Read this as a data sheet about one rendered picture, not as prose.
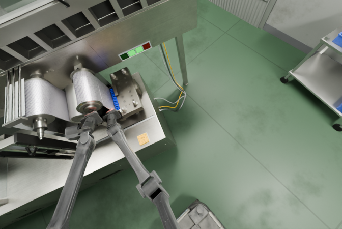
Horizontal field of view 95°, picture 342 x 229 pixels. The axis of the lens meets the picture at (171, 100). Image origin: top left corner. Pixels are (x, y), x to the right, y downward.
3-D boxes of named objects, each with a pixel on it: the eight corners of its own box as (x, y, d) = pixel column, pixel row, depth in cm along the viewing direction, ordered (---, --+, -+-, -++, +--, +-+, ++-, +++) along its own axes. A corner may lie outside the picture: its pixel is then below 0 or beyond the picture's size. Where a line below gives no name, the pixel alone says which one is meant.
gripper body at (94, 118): (103, 119, 92) (101, 126, 86) (87, 126, 92) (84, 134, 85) (96, 110, 89) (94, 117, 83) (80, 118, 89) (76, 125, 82)
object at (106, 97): (116, 113, 118) (103, 105, 101) (109, 89, 127) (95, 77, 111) (116, 113, 118) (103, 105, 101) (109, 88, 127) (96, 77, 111)
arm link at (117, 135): (161, 181, 75) (142, 199, 73) (163, 181, 80) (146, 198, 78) (117, 120, 94) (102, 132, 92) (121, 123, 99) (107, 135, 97)
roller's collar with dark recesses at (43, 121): (40, 133, 89) (29, 131, 83) (39, 123, 92) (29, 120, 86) (50, 127, 89) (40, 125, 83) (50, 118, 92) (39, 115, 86)
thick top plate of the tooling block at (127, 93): (125, 117, 121) (121, 115, 115) (112, 78, 137) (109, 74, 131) (144, 109, 121) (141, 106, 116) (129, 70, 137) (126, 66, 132)
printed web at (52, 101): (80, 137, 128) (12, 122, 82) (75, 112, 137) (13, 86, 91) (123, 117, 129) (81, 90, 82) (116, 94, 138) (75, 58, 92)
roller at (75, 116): (78, 124, 109) (65, 120, 98) (73, 95, 119) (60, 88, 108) (94, 117, 109) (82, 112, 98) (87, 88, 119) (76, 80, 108)
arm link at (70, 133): (94, 147, 81) (87, 142, 74) (70, 152, 79) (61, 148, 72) (94, 126, 87) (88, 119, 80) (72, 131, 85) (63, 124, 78)
